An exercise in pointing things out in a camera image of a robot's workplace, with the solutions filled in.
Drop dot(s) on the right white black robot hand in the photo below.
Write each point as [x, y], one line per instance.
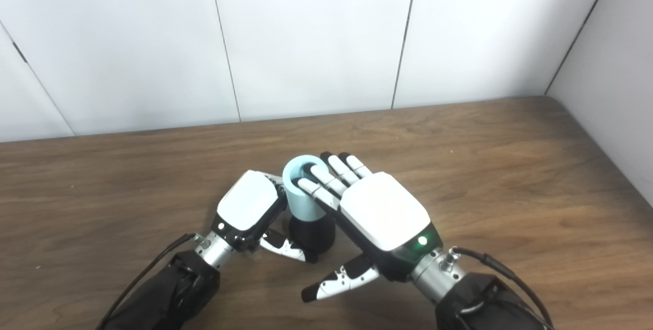
[382, 207]

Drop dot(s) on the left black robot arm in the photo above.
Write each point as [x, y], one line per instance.
[168, 289]

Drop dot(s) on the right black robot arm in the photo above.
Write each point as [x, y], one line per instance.
[479, 294]

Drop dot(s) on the black wall panel hinge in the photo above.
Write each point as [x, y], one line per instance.
[20, 52]

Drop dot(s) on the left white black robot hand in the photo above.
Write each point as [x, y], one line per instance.
[245, 205]

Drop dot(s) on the black flared nozzle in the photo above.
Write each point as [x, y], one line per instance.
[311, 233]

